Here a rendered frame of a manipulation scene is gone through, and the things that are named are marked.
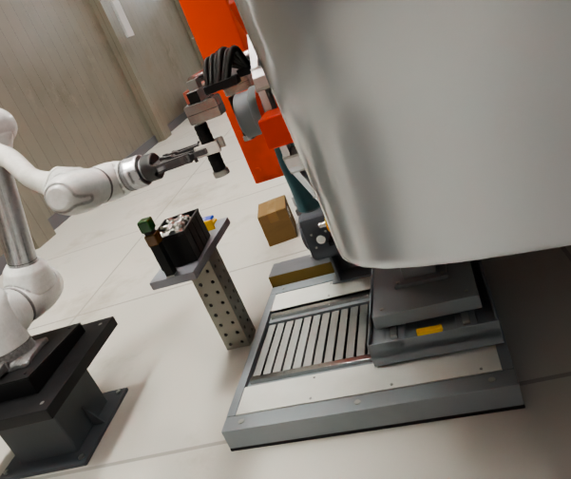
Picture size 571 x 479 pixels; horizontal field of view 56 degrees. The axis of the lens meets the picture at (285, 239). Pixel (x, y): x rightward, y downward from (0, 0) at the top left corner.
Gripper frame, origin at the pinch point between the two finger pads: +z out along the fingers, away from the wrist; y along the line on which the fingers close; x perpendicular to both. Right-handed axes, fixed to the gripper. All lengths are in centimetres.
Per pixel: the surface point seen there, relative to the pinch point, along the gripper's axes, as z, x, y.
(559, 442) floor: 64, -83, 35
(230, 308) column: -32, -65, -30
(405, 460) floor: 28, -83, 34
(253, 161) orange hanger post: -11, -22, -59
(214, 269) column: -31, -48, -31
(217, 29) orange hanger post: -5, 26, -60
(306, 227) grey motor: 5, -46, -39
